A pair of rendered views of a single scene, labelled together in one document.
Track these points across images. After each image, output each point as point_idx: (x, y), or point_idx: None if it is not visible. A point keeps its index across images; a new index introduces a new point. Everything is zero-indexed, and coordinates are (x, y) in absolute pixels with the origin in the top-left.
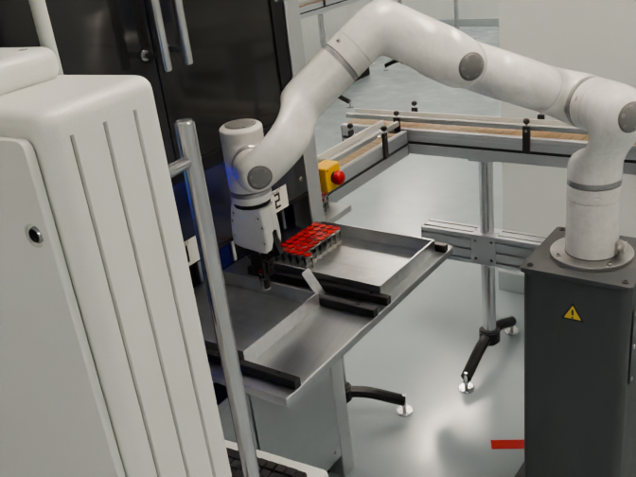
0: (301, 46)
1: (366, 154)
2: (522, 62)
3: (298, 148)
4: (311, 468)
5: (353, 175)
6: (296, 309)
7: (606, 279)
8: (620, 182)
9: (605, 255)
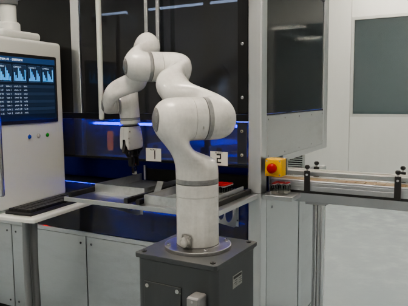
0: (258, 74)
1: (368, 184)
2: (162, 73)
3: (108, 96)
4: (36, 217)
5: (345, 193)
6: (128, 187)
7: (151, 247)
8: (184, 182)
9: (177, 240)
